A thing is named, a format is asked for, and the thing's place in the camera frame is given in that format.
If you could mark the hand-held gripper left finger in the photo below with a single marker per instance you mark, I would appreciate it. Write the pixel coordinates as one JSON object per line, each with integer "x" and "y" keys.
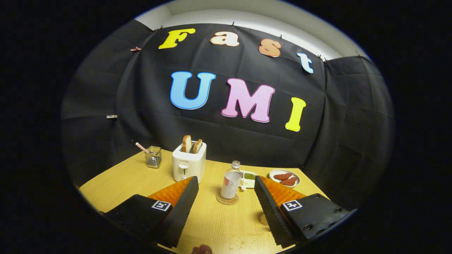
{"x": 178, "y": 218}

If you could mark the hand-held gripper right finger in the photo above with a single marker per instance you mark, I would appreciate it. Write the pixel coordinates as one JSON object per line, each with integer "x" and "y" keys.
{"x": 273, "y": 218}

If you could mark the beige cup with pink inside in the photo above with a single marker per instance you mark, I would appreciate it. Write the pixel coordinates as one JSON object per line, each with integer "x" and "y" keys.
{"x": 263, "y": 219}

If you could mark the round cork coaster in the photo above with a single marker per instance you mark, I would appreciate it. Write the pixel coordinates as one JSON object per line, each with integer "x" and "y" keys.
{"x": 226, "y": 201}

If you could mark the clear plastic juice bottle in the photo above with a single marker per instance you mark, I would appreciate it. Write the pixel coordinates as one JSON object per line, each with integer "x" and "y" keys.
{"x": 230, "y": 185}

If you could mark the round white plate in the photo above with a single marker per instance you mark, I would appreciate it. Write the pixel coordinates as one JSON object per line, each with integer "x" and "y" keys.
{"x": 273, "y": 180}

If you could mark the red sausage piece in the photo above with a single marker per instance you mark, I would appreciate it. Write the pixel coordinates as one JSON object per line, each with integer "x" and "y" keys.
{"x": 282, "y": 176}
{"x": 289, "y": 181}

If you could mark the wooden table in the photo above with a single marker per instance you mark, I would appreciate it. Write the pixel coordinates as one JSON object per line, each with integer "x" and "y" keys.
{"x": 219, "y": 225}

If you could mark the white divided dish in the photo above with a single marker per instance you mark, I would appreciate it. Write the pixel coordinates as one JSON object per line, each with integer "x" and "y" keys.
{"x": 249, "y": 176}

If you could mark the white toaster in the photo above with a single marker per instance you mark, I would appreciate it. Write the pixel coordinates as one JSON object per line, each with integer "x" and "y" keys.
{"x": 189, "y": 165}

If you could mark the metal mesh holder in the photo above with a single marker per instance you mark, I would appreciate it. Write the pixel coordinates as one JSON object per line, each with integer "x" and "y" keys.
{"x": 154, "y": 158}

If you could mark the toast bread slice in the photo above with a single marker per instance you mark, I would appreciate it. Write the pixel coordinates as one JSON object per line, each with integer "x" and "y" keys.
{"x": 197, "y": 146}
{"x": 186, "y": 143}

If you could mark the pink straw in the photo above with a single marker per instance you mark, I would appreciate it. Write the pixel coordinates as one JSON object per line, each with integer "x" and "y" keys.
{"x": 142, "y": 147}

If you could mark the black backdrop cloth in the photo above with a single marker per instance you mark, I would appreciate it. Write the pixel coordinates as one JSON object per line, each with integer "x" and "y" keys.
{"x": 229, "y": 144}

